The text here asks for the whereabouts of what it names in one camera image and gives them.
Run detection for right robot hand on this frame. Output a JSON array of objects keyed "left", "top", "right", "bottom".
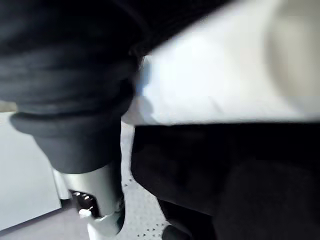
[{"left": 0, "top": 0, "right": 209, "bottom": 240}]

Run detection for white washing machine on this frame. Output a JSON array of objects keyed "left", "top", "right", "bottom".
[{"left": 0, "top": 111, "right": 63, "bottom": 234}]

